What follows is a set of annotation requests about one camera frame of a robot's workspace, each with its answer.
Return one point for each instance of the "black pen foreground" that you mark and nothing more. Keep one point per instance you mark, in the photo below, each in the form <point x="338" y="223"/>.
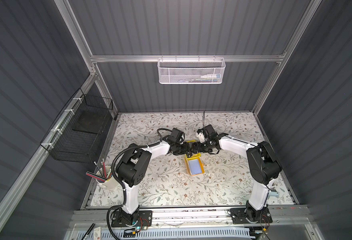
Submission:
<point x="86" y="235"/>

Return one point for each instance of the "white small box foreground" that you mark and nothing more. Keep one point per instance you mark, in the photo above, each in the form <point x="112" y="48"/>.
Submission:
<point x="97" y="235"/>

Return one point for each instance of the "yellow leather card holder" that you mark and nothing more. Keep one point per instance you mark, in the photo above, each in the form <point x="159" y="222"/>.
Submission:
<point x="194" y="167"/>

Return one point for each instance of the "white tube in basket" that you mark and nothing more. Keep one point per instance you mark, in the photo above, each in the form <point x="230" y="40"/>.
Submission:
<point x="211" y="77"/>

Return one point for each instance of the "black pad in basket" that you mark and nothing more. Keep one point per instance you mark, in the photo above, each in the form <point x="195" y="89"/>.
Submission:
<point x="91" y="122"/>

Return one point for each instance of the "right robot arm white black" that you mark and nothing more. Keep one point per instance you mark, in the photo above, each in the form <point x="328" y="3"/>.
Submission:
<point x="262" y="161"/>

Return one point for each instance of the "yellow plastic card tray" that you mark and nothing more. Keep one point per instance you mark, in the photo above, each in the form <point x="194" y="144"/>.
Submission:
<point x="191" y="149"/>

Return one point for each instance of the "pen holder with pens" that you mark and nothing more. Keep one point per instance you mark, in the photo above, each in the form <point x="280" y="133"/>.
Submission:
<point x="104" y="177"/>

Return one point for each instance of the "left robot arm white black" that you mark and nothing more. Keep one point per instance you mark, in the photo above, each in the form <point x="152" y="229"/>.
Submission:
<point x="130" y="166"/>

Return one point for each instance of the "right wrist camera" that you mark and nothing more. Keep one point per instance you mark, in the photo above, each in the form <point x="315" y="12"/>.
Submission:
<point x="200" y="137"/>

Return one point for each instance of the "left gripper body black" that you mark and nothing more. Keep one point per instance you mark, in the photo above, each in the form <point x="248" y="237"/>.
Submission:
<point x="181" y="148"/>

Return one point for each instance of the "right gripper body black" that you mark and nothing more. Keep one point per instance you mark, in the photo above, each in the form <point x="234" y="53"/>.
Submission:
<point x="204" y="147"/>

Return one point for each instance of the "aluminium front rail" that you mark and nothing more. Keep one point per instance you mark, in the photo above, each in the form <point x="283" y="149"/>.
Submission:
<point x="225" y="215"/>

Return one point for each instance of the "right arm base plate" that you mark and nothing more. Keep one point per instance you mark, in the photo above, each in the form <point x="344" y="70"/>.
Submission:
<point x="250" y="216"/>

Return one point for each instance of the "black wire mesh basket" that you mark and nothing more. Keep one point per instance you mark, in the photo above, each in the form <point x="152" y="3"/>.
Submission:
<point x="81" y="135"/>

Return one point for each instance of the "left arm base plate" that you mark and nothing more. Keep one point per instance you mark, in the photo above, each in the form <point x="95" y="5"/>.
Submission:
<point x="139" y="218"/>

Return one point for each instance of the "white wire mesh basket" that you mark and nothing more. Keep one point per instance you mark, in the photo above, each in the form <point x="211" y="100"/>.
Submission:
<point x="188" y="71"/>

